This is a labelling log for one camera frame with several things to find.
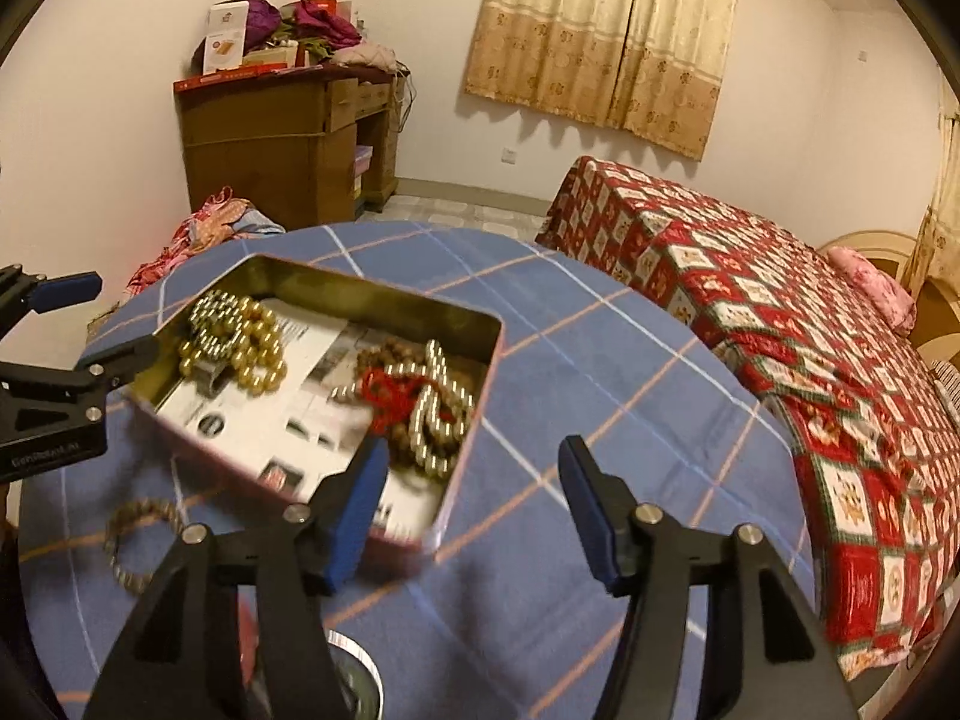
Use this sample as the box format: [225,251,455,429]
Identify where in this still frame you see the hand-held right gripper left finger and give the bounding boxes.
[82,436,391,720]

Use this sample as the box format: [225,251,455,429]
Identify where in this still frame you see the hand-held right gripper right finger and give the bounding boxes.
[559,435,860,720]

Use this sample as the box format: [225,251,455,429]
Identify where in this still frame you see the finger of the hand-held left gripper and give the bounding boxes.
[0,264,102,335]
[0,335,162,442]

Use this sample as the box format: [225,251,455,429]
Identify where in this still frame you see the grey pearl bracelet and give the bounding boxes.
[187,289,256,350]

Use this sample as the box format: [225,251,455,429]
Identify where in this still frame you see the gold bead bracelet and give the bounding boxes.
[176,304,290,395]

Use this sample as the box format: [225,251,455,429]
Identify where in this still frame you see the red knotted cord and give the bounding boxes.
[358,362,452,437]

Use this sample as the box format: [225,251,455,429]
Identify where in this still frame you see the white pearl bracelet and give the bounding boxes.
[332,340,475,479]

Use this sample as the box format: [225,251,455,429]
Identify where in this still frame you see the light wooden bead bracelet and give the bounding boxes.
[356,336,481,477]

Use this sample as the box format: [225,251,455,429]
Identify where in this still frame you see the rectangular metal tin box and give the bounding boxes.
[124,255,503,560]

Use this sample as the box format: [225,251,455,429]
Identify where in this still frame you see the printed paper leaflets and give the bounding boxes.
[154,296,451,541]

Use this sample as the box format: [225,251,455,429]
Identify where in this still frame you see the pile of colourful clothes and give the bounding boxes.
[124,187,286,299]

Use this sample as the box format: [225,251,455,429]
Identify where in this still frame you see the round silver metal container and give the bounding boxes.
[325,630,388,720]

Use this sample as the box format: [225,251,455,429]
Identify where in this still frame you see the blue plaid cloth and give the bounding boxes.
[19,221,815,720]

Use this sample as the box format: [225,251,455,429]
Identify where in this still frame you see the brown wooden desk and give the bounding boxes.
[174,64,410,232]

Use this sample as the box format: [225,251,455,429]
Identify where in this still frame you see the flat red box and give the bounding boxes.
[174,64,302,95]

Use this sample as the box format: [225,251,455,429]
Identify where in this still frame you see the bed with red patterned cover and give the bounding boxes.
[536,156,960,681]

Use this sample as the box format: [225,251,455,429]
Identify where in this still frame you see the white upright box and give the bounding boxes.
[201,2,250,76]

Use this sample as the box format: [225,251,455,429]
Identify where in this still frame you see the magenta cloth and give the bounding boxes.
[292,0,362,46]

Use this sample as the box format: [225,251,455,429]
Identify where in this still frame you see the pink pillow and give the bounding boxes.
[829,246,917,336]

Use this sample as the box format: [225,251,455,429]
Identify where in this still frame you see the pale pink garment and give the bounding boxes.
[330,43,398,74]

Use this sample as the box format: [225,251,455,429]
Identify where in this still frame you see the striped pillow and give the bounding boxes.
[930,358,960,419]

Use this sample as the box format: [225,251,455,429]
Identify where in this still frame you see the cream wooden headboard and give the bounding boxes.
[817,229,960,391]

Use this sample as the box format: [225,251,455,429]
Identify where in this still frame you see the narrow beige patterned curtain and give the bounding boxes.
[904,67,960,295]

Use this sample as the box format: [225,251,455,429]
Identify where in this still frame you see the wide beige patterned curtain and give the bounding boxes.
[463,0,743,162]

